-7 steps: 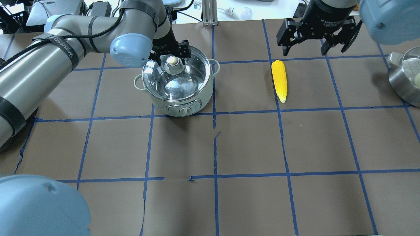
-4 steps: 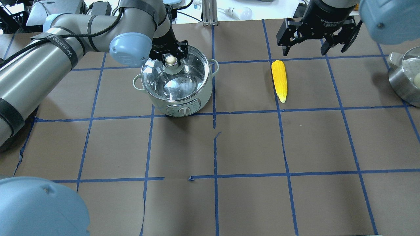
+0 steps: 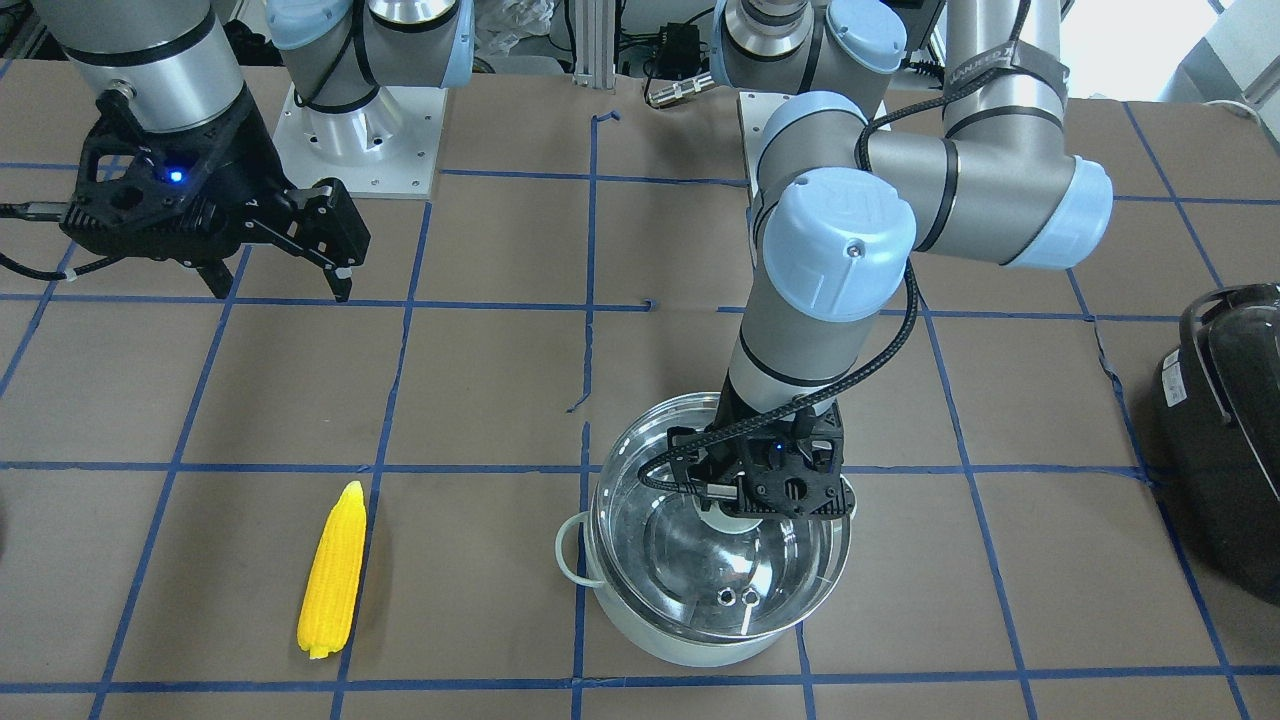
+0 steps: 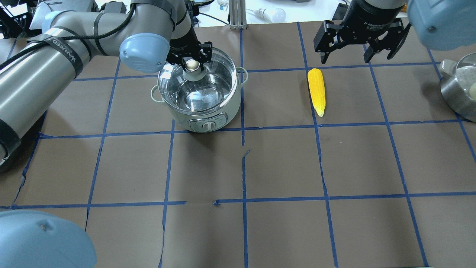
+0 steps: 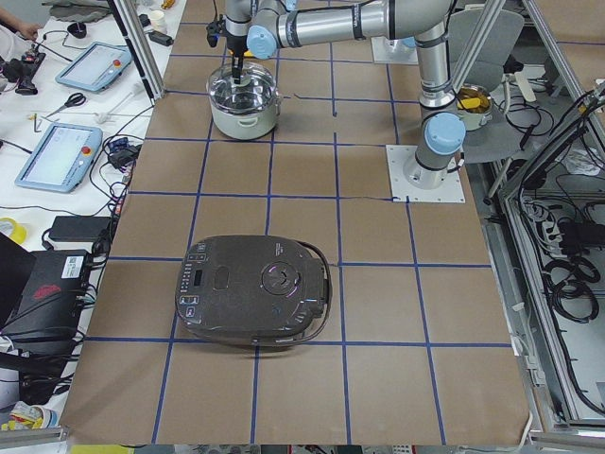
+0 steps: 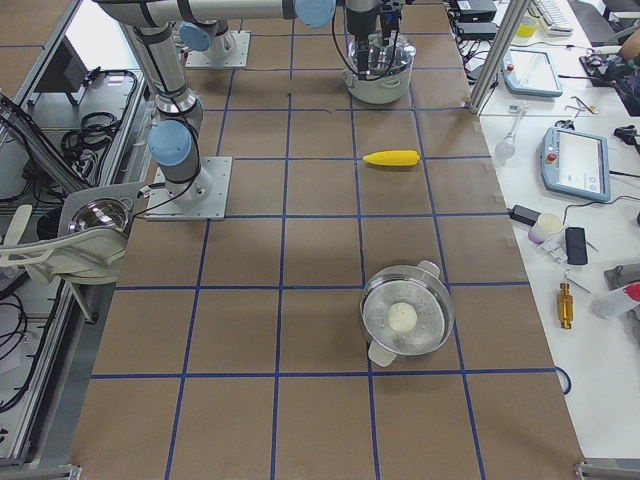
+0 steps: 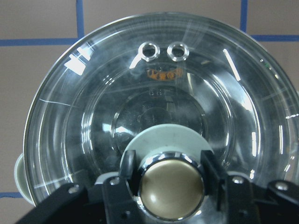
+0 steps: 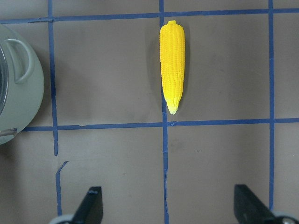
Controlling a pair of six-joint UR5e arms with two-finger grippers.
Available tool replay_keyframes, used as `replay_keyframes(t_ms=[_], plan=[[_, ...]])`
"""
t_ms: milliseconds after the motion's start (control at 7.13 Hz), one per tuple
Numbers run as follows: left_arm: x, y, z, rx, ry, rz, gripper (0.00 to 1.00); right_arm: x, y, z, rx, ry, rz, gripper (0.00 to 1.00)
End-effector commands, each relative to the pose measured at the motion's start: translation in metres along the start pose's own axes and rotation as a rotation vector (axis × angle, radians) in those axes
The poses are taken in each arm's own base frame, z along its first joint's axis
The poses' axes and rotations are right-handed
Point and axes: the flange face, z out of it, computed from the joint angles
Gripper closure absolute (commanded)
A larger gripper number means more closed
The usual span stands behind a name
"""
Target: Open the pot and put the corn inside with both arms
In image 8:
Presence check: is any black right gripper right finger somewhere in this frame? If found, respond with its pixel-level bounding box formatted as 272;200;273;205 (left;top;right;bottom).
234;184;299;224

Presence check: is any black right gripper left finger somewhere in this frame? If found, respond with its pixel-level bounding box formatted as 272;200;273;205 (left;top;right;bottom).
71;186;103;224

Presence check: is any yellow corn cob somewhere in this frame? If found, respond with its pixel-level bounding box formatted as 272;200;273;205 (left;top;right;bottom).
159;20;185;115

